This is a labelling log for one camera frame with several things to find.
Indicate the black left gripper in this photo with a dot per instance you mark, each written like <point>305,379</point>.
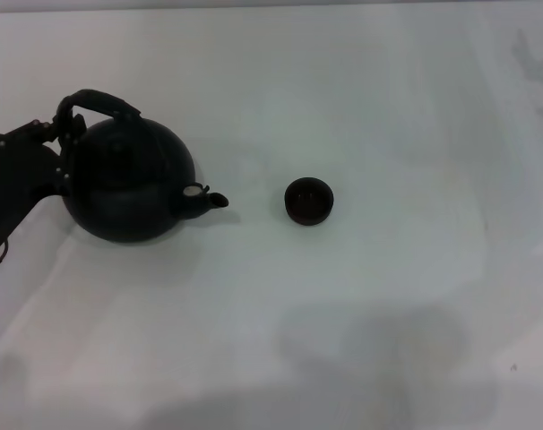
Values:
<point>16,174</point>

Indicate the small dark teacup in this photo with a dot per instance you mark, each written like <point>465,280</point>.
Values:
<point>308,201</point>

